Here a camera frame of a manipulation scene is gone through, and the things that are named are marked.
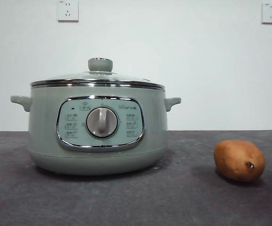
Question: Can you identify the glass lid with green knob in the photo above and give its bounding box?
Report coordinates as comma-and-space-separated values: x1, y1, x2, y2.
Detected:
30, 57, 166, 91

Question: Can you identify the brown potato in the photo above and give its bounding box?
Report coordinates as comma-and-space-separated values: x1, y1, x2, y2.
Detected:
214, 139, 266, 183

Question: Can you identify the pale green electric cooking pot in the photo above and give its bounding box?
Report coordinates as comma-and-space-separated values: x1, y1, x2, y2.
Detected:
10, 82, 181, 176

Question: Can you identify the white wall socket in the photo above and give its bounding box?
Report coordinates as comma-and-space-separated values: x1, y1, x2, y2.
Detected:
261, 1, 272, 24
57, 0, 79, 23

